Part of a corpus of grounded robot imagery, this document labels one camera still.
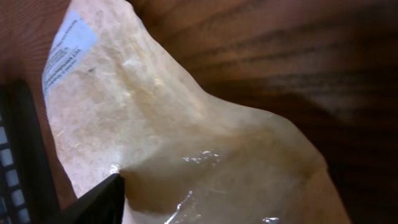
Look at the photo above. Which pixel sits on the beige snack bag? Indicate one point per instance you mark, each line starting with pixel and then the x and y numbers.
pixel 118 103

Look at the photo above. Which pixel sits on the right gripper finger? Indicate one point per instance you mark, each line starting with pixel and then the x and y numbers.
pixel 103 204

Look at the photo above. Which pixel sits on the grey plastic mesh basket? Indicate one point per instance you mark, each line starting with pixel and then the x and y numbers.
pixel 28 192

